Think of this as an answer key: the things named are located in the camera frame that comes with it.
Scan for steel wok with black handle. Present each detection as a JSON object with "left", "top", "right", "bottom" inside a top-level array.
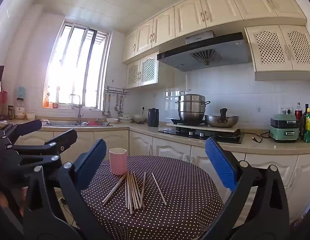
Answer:
[{"left": 204, "top": 108, "right": 239, "bottom": 128}]

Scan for grey range hood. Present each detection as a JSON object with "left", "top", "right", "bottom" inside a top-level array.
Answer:
[{"left": 157, "top": 31, "right": 252, "bottom": 72}]

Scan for steel wall utensil rail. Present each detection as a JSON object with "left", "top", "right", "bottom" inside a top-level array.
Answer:
[{"left": 104, "top": 86, "right": 131, "bottom": 95}]

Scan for green toaster appliance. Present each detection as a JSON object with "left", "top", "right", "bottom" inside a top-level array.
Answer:
[{"left": 269, "top": 114, "right": 300, "bottom": 143}]

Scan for pile of wooden chopsticks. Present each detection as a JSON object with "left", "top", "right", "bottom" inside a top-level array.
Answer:
[{"left": 102, "top": 171, "right": 167, "bottom": 215}]

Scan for stainless steel steamer pot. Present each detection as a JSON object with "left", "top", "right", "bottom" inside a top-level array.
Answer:
[{"left": 175, "top": 90, "right": 211, "bottom": 120}]

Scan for hanging steel ladle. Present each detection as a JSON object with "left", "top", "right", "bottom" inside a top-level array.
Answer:
[{"left": 102, "top": 94, "right": 112, "bottom": 117}]

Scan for barred kitchen window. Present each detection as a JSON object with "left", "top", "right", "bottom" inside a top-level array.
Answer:
[{"left": 43, "top": 20, "right": 112, "bottom": 110}]

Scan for black kettle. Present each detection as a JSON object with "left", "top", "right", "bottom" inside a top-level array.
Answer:
[{"left": 147, "top": 108, "right": 160, "bottom": 127}]

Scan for steel faucet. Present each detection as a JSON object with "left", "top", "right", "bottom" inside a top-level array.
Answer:
[{"left": 69, "top": 94, "right": 84, "bottom": 124}]

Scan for black glass gas hob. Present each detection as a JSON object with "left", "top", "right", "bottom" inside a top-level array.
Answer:
[{"left": 158, "top": 126, "right": 245, "bottom": 144}]

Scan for steel kitchen sink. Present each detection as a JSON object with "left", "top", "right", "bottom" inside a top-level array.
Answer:
[{"left": 43, "top": 119, "right": 113, "bottom": 127}]

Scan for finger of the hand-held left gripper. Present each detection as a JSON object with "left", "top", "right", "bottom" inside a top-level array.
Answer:
[
  {"left": 0, "top": 119, "right": 43, "bottom": 148},
  {"left": 10, "top": 129, "right": 78, "bottom": 167}
]

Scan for brown polka dot tablecloth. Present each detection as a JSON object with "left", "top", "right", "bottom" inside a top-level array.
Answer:
[{"left": 80, "top": 155, "right": 224, "bottom": 240}]

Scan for cream base cabinets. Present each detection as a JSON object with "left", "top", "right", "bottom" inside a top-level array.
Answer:
[{"left": 15, "top": 127, "right": 310, "bottom": 225}]

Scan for cream upper cabinet row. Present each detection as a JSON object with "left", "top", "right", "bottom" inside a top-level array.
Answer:
[{"left": 122, "top": 0, "right": 308, "bottom": 64}]

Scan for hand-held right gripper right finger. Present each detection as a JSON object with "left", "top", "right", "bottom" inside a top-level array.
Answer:
[{"left": 202, "top": 135, "right": 291, "bottom": 240}]

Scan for light wooden board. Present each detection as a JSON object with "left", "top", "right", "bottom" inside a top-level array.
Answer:
[{"left": 166, "top": 122, "right": 242, "bottom": 133}]

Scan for pink cup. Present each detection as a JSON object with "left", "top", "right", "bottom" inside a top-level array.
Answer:
[{"left": 109, "top": 148, "right": 127, "bottom": 175}]

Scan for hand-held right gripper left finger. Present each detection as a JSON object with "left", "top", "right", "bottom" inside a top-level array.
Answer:
[{"left": 23, "top": 139, "right": 109, "bottom": 240}]

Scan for green yellow bottle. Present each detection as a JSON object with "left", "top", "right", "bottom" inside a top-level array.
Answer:
[{"left": 304, "top": 108, "right": 310, "bottom": 143}]

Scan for white jar with dark lid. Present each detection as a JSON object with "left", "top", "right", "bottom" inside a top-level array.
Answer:
[{"left": 14, "top": 99, "right": 26, "bottom": 120}]

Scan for red bottle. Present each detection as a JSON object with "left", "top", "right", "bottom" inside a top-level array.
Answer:
[{"left": 295, "top": 102, "right": 304, "bottom": 130}]

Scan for lattice door wall cabinet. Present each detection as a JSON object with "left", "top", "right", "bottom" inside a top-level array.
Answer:
[
  {"left": 245, "top": 25, "right": 310, "bottom": 82},
  {"left": 125, "top": 51, "right": 174, "bottom": 89}
]

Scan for beige stone countertop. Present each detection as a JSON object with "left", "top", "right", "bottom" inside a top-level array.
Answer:
[{"left": 0, "top": 119, "right": 310, "bottom": 155}]

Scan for black power cable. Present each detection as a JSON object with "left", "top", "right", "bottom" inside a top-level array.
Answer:
[{"left": 251, "top": 131, "right": 271, "bottom": 143}]

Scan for dark glass bottle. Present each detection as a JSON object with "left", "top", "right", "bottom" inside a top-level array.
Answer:
[{"left": 302, "top": 104, "right": 310, "bottom": 140}]

